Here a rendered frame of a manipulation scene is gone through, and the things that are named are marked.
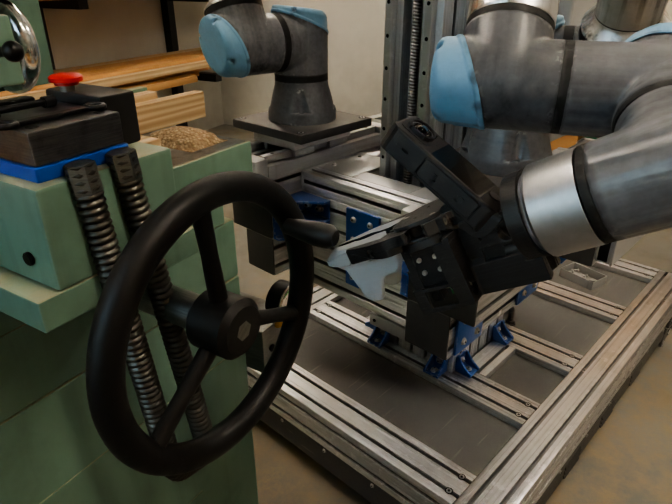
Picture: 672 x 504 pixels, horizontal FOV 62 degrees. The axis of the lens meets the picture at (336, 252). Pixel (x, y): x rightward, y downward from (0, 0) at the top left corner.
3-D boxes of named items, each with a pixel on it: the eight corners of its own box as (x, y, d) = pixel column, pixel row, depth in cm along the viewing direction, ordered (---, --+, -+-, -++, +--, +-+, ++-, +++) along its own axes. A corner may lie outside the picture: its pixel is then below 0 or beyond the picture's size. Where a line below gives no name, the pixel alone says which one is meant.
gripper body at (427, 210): (415, 318, 49) (549, 289, 42) (373, 230, 48) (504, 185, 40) (447, 281, 55) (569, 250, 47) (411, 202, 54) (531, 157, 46)
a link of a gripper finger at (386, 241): (344, 271, 50) (426, 246, 45) (336, 256, 50) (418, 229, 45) (368, 251, 54) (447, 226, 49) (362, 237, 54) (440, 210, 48)
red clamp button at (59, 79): (62, 88, 50) (60, 76, 50) (42, 85, 52) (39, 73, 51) (91, 83, 53) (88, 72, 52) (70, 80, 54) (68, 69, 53)
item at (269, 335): (266, 375, 88) (263, 333, 85) (208, 350, 94) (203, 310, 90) (297, 348, 95) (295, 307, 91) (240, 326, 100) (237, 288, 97)
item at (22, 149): (38, 184, 44) (20, 112, 41) (-39, 162, 49) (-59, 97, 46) (165, 145, 54) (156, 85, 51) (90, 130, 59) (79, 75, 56)
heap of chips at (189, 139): (191, 152, 72) (190, 138, 71) (138, 142, 77) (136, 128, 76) (227, 140, 78) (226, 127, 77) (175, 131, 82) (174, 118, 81)
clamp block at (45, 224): (55, 295, 46) (29, 192, 42) (-35, 256, 52) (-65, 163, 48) (186, 232, 57) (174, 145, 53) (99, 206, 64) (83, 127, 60)
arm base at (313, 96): (303, 107, 135) (302, 64, 131) (349, 117, 126) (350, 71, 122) (254, 118, 125) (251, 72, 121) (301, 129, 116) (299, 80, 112)
